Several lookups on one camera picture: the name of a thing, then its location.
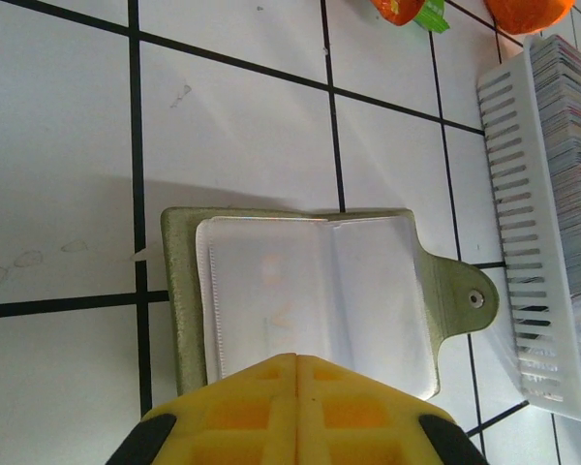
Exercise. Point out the green card holder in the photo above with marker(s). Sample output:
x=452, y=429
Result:
x=465, y=290

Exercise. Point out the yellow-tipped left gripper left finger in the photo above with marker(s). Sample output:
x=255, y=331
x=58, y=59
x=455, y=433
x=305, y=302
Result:
x=232, y=416

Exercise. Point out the stack of credit cards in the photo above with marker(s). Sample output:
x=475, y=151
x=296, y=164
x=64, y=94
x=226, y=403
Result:
x=571, y=145

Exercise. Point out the orange crumpled ball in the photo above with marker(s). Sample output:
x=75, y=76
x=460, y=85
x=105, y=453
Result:
x=528, y=14

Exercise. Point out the red and yellow candy bag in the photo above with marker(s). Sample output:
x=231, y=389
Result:
x=397, y=9

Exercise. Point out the small green snack packet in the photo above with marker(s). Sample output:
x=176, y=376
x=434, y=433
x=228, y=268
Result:
x=433, y=17

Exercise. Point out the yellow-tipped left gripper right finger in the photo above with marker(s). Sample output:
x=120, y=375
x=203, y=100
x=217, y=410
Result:
x=363, y=421

